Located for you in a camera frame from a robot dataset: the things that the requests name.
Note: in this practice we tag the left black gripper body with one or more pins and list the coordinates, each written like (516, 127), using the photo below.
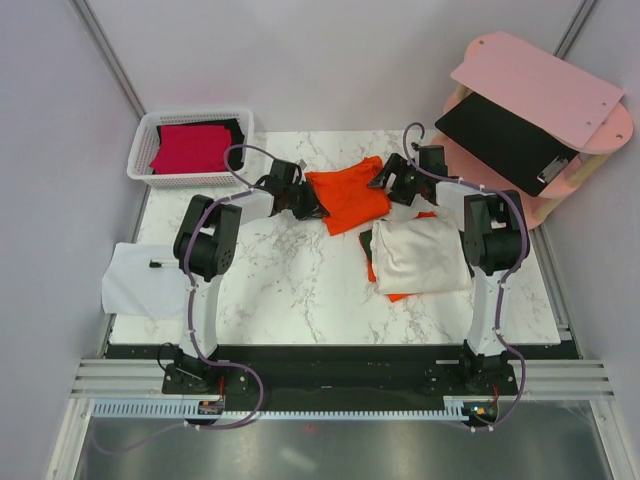
(301, 202)

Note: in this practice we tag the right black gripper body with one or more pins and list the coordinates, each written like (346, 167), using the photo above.
(406, 181)

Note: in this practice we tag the orange t shirt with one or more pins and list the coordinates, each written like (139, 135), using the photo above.
(346, 196)

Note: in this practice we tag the white cloth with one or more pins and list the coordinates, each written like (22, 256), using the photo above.
(418, 255)
(130, 287)

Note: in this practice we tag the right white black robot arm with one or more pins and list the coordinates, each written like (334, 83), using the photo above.
(495, 239)

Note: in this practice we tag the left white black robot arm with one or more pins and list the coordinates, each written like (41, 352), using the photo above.
(206, 242)

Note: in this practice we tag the black clipboard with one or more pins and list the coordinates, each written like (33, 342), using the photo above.
(487, 144)

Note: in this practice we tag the white plastic laundry basket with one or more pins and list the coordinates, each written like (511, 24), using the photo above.
(146, 145)

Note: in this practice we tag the magenta t shirt in basket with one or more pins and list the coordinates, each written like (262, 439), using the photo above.
(190, 150)

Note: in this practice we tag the green white marker pen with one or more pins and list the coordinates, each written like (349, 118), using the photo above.
(167, 263)

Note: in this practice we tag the loose pink board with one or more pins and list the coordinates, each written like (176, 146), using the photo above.
(535, 75)

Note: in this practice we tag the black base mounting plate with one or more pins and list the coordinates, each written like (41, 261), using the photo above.
(331, 377)

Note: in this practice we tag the pink two-tier shelf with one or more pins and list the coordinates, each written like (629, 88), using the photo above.
(600, 145)

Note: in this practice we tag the aluminium rail frame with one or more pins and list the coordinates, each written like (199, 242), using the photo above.
(553, 427)

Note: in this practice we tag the white slotted cable duct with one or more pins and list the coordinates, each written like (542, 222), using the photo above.
(182, 409)

